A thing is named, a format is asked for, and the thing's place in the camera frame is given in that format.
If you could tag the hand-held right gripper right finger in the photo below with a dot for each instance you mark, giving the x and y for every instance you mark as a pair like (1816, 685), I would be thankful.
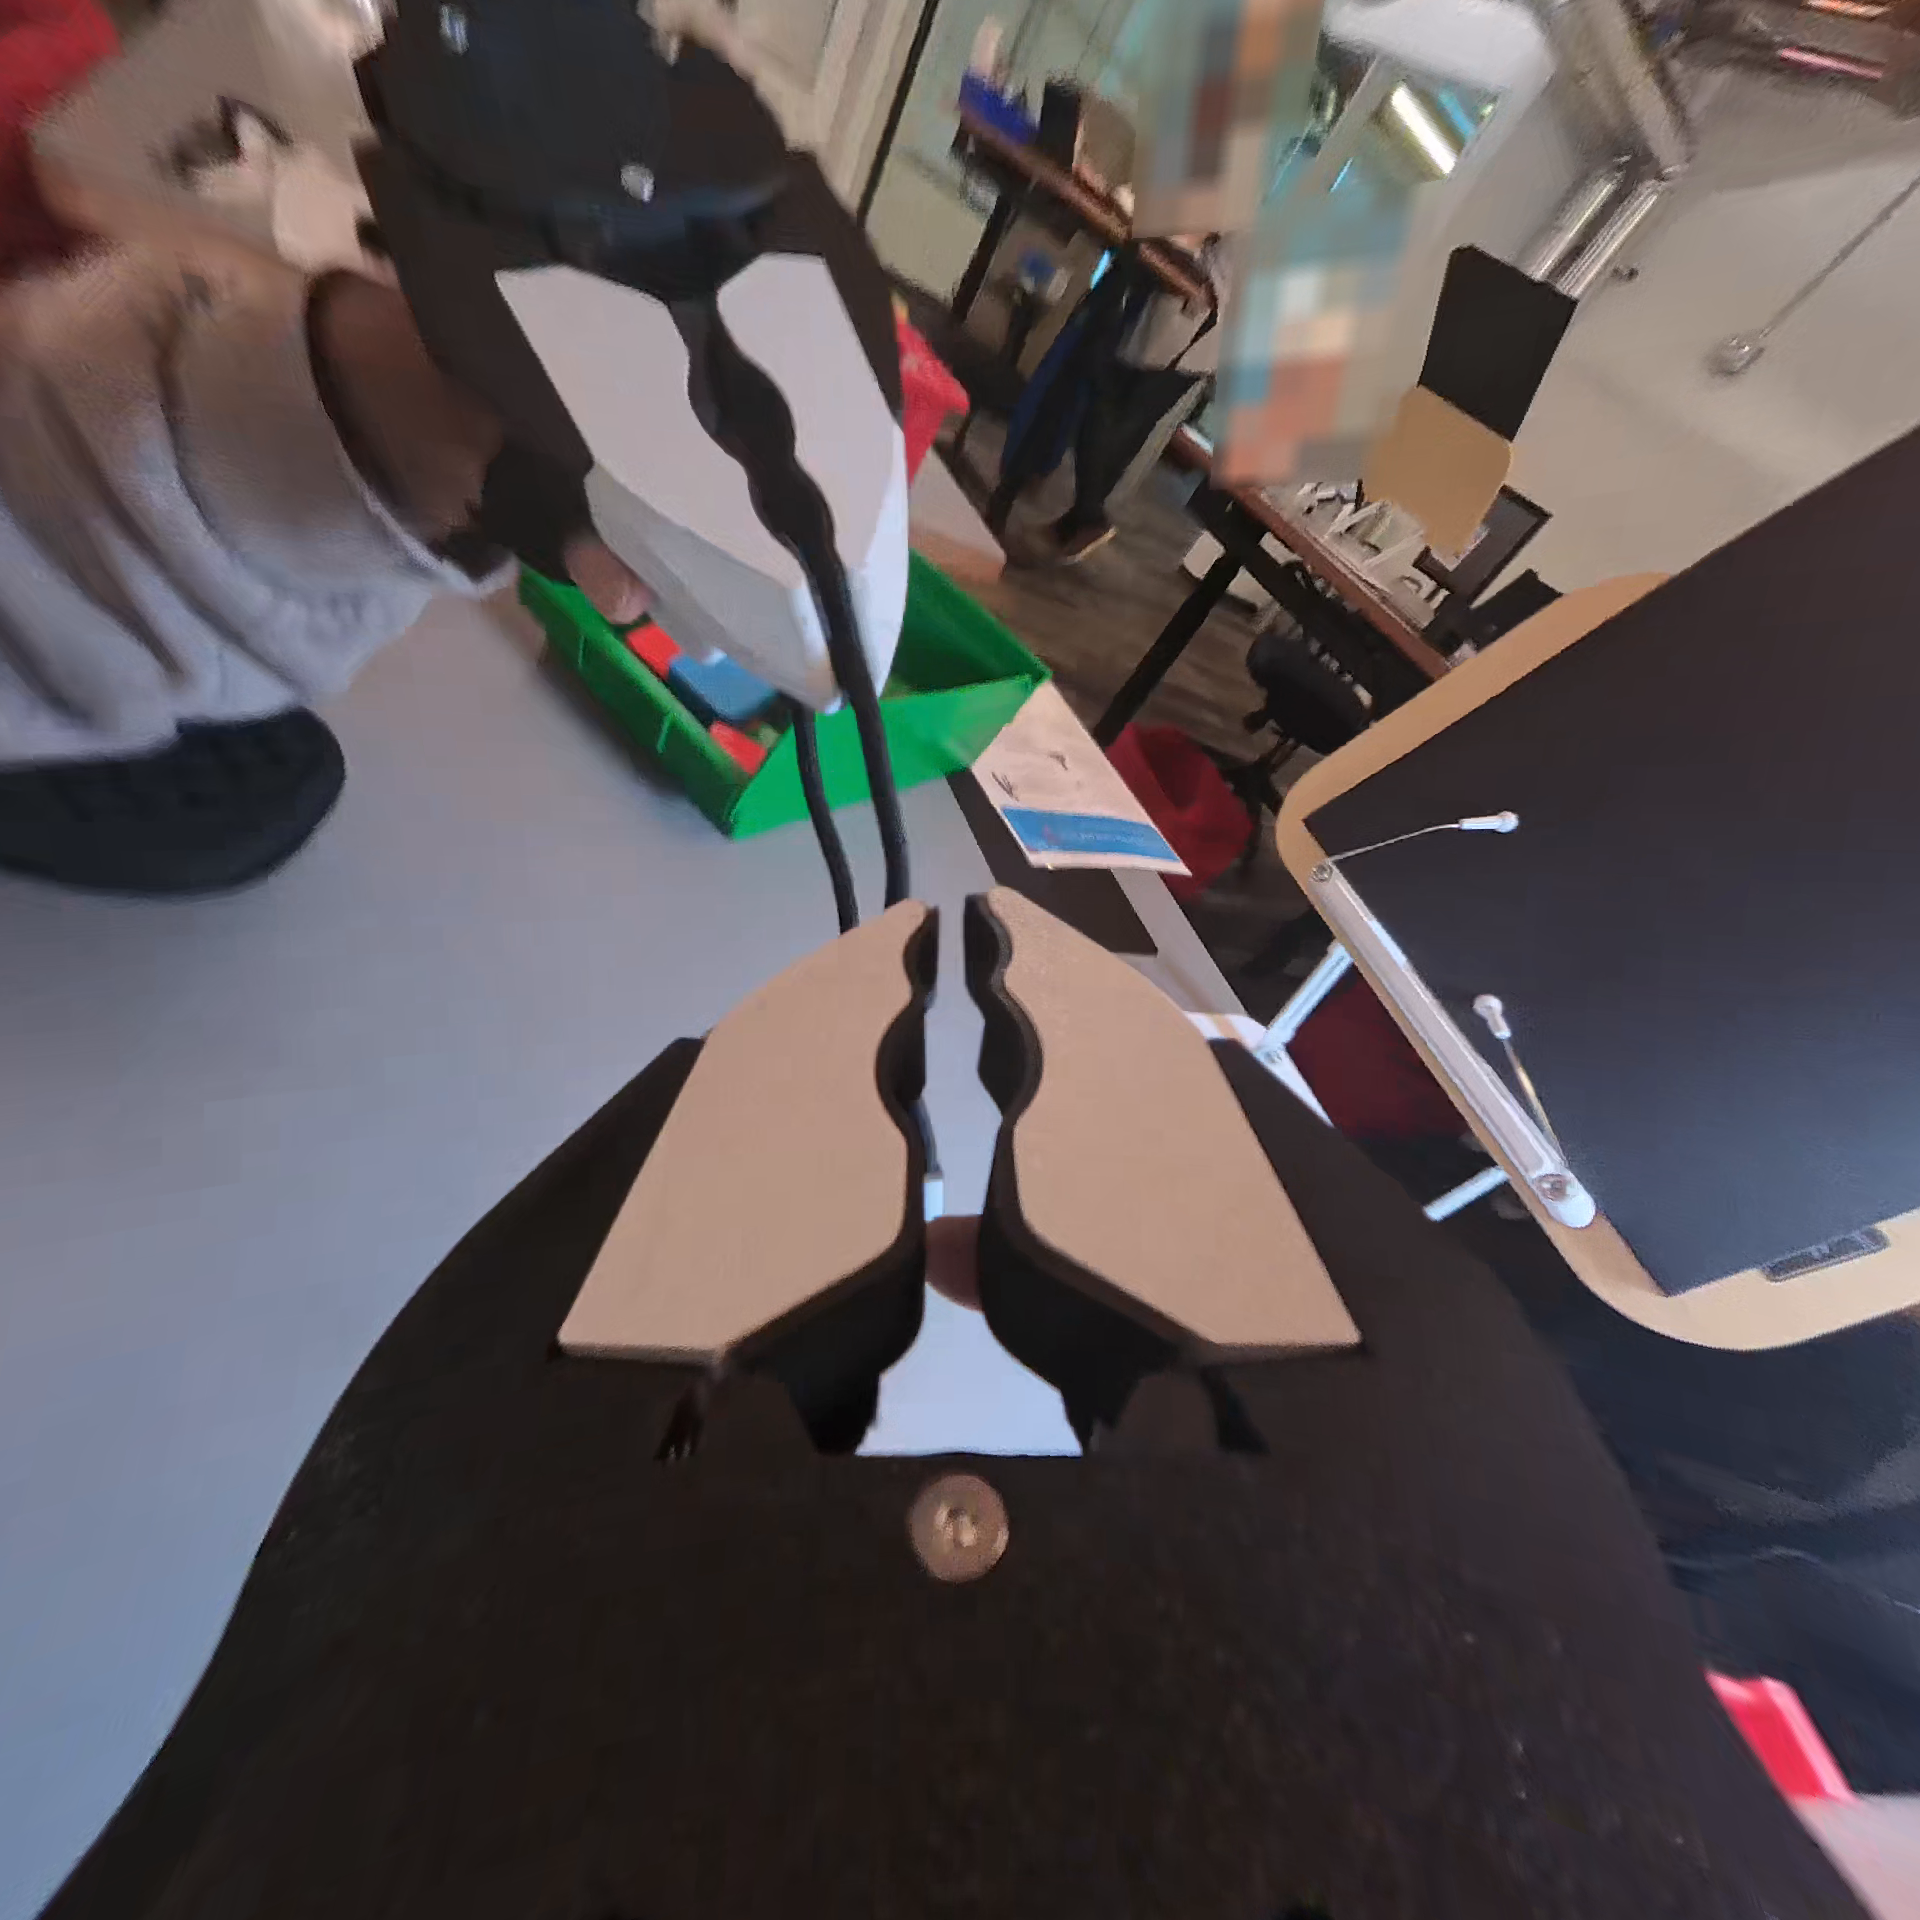
(1171, 1187)

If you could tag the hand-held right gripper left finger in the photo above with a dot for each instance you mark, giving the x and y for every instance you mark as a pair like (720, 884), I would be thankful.
(764, 1187)

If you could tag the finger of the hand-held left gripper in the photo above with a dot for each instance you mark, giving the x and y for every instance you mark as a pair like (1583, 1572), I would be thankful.
(848, 451)
(644, 451)

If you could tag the green plastic bin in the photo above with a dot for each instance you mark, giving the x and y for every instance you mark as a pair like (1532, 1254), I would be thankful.
(932, 705)

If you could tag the red plastic bin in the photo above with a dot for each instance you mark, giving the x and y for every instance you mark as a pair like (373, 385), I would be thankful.
(1771, 1741)

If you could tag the person's left hand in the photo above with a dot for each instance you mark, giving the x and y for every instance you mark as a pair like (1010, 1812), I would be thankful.
(396, 404)

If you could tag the white board stand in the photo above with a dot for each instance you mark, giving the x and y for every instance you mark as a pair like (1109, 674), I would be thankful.
(1442, 1025)

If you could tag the wooden top desk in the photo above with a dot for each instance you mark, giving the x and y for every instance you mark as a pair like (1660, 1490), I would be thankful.
(1048, 175)

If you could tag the printed paper sheet blue patch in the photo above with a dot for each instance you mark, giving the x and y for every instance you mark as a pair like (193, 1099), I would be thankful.
(1048, 780)

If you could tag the black office chair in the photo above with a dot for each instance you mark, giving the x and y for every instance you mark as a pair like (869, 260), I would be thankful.
(1322, 690)

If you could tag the dark rounded pad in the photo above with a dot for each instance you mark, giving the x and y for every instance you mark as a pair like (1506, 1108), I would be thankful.
(153, 811)

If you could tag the black board wooden frame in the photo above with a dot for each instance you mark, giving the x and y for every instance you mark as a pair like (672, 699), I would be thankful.
(1649, 900)

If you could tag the black board tan frame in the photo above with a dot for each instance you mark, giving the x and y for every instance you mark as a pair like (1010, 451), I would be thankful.
(1501, 325)

